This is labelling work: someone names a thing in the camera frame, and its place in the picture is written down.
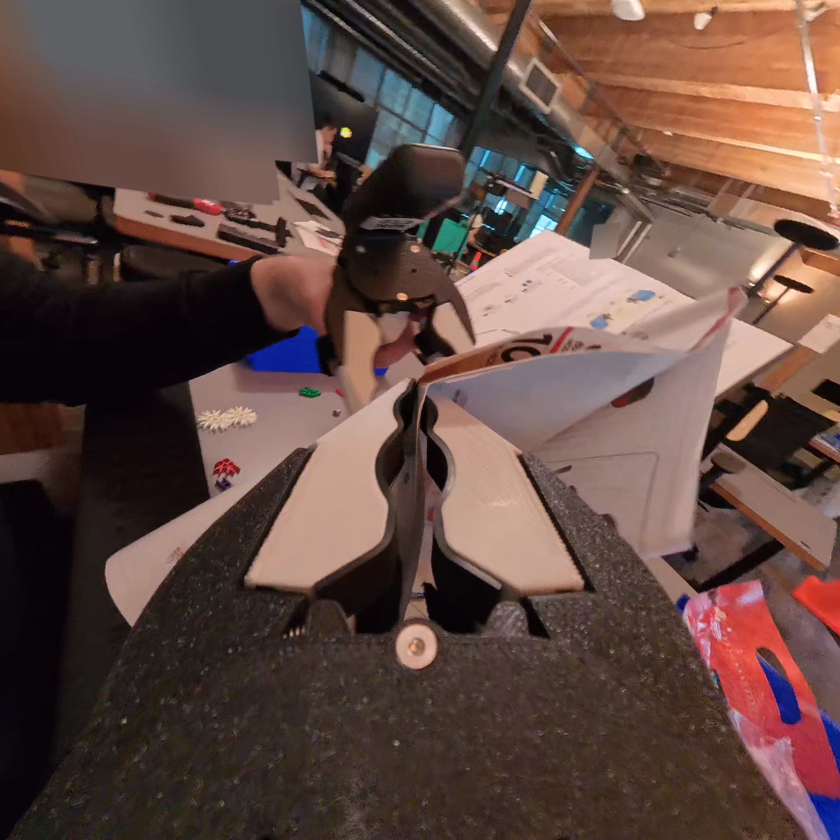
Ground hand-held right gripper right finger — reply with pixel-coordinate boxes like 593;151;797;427
420;392;586;634

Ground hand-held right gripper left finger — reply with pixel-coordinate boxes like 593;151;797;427
244;379;421;634

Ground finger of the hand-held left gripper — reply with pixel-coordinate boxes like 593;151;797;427
340;310;385;413
413;303;468;362

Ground white instruction booklet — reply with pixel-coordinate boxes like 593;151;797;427
397;287;749;611

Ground person's left forearm black sleeve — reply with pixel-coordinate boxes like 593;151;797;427
0;252;299;404

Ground person's left hand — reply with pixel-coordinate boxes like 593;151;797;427
251;255;343;334

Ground green panel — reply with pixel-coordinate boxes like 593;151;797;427
430;217;472;257

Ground blue plastic bin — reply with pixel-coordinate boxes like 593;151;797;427
244;326;329;375

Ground large white instruction sheet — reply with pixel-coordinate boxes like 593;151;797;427
456;230;795;398

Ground white snowflake toy connectors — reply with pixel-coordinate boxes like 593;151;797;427
197;406;258;433

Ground white paper sheet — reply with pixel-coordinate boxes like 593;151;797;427
105;482;263;627

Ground red and black tool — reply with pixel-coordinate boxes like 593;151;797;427
147;192;224;216

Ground black metal pole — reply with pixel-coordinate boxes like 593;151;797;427
459;0;534;155

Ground ventilation grille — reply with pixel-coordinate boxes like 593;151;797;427
521;58;562;114

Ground grey table wooden edge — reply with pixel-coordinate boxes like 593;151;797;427
112;174;349;260

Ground small grey wooden table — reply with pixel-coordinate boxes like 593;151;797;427
709;453;837;572

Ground clear plastic bag red blue print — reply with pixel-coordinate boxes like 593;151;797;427
682;579;840;840

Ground black chair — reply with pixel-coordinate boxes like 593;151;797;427
705;384;840;490

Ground orange plastic sheet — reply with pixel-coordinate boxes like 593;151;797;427
791;575;840;637

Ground clear acrylic bar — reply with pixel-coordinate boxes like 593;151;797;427
791;0;840;221

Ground metal ventilation duct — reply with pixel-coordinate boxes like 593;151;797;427
407;0;631;178

